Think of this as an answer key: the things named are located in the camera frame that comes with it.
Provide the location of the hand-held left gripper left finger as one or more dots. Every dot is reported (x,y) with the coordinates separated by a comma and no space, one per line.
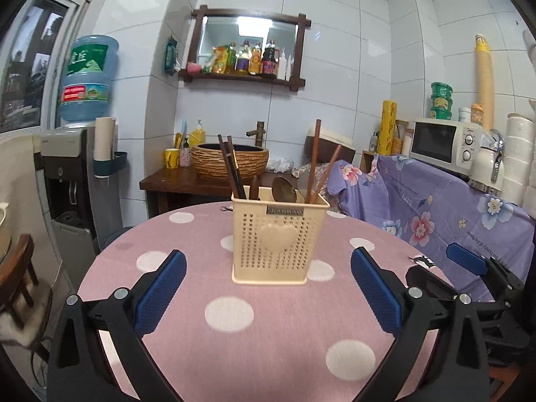
(161,289)

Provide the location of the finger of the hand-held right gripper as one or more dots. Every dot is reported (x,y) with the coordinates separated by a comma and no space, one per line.
(427,278)
(465,257)

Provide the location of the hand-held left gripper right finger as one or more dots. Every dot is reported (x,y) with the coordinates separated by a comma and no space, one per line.
(374,289)

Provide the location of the beige plastic utensil holder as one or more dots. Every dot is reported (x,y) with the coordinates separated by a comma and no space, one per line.
(280,259)

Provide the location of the brown wooden chopstick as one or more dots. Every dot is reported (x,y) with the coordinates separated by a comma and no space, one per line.
(314,161)
(322,182)
(331,167)

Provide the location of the black chopstick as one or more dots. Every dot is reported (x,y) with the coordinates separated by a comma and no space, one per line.
(236,167)
(229,167)

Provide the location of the dark round bin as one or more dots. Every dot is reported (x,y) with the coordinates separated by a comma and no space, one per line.
(117,236)

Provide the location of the purple floral cloth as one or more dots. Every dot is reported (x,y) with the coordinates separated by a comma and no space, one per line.
(418,201)

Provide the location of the white thermos jug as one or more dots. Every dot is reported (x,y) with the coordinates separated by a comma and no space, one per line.
(483,167)

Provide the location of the dark wooden counter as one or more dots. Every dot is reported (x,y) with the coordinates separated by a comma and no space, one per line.
(176,182)

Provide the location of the pink polka-dot tablecloth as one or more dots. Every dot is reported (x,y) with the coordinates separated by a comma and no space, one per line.
(272,322)

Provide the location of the white paper roll stack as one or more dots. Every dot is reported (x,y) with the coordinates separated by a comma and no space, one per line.
(519,159)

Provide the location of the white microwave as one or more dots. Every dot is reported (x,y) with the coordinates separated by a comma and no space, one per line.
(439,142)

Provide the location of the small wooden crate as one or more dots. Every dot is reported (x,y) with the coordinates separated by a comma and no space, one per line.
(368,163)

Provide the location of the blue cup tray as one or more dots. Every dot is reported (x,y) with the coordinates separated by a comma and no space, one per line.
(115,165)

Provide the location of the pink patterned cup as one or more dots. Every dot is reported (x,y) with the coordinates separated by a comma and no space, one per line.
(186,158)

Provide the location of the beige floral cloth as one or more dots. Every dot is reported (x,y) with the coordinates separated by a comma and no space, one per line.
(303,171)

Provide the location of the wooden chair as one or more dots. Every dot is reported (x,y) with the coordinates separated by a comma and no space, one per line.
(21,276)

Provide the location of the white jar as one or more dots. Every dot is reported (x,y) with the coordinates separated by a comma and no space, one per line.
(465,115)

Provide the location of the wicker wash basin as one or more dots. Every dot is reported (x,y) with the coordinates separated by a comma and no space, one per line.
(230,163)

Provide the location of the orange jar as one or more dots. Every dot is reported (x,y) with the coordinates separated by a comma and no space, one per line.
(477,114)

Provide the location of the small white bottle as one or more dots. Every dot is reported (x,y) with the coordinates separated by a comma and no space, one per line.
(374,142)

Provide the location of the green noodle bowl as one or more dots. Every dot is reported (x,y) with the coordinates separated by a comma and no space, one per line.
(441,102)
(441,113)
(442,90)

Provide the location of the grey water dispenser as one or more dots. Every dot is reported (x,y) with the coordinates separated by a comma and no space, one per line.
(63,176)

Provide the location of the yellow wrap roll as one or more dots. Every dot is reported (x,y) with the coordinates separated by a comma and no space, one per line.
(386,127)

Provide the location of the yellow soap bottle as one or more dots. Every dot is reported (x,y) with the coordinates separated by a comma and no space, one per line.
(197,136)

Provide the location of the white plastic bag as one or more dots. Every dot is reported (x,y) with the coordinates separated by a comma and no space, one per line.
(278,164)

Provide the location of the blue toothbrush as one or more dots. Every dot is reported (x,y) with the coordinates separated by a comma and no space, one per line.
(183,132)

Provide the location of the white paper cup stack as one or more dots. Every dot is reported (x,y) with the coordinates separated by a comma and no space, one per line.
(104,138)

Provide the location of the tall yellow paper cup stack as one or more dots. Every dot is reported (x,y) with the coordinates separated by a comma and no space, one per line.
(485,83)

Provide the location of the bamboo-style faucet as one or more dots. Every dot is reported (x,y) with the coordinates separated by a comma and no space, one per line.
(259,132)

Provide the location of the blue water bottle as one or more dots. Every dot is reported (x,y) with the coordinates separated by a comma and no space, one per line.
(88,79)

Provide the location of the pink sponge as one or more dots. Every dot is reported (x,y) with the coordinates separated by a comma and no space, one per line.
(194,68)

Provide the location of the green hanging packet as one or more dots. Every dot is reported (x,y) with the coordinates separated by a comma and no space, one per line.
(171,56)

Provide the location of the yellow-green snack packet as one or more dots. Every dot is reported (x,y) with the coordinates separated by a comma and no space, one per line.
(217,60)

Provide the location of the purple label bottle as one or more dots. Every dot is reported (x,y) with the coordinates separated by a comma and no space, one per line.
(243,60)

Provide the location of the white squeeze bottle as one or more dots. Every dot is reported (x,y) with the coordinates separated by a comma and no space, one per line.
(282,65)

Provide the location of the yellow oil bottle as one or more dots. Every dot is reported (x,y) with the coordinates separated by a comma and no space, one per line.
(256,60)

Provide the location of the dark soy sauce bottle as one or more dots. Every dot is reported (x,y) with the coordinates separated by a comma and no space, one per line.
(269,60)

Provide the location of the window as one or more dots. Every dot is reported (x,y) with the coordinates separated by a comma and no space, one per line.
(29,58)

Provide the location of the wood-framed mirror shelf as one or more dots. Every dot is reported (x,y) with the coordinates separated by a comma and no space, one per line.
(251,29)

